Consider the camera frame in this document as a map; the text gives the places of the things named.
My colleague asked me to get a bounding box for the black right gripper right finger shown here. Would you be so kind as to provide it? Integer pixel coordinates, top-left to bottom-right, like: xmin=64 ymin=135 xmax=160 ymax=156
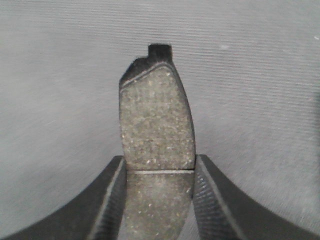
xmin=193 ymin=154 xmax=320 ymax=240

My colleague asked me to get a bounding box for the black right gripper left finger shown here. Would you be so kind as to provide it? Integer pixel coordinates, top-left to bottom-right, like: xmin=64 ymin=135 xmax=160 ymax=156
xmin=6 ymin=155 xmax=127 ymax=240

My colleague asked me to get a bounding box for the black conveyor belt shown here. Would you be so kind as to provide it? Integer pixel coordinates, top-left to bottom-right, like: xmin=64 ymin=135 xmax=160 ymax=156
xmin=0 ymin=0 xmax=320 ymax=237

